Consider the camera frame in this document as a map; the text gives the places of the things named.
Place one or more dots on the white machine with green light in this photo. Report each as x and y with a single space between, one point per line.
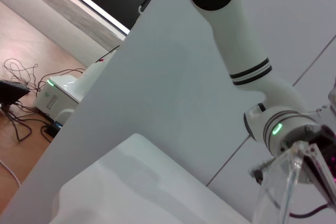
68 87

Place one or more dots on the black power strip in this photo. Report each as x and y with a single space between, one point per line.
53 128

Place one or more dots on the black keyboard-like object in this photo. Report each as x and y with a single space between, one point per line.
13 91

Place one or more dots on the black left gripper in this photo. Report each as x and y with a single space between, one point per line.
328 140

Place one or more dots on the white panel clip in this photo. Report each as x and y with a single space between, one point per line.
142 6

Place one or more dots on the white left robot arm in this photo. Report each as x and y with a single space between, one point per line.
236 37

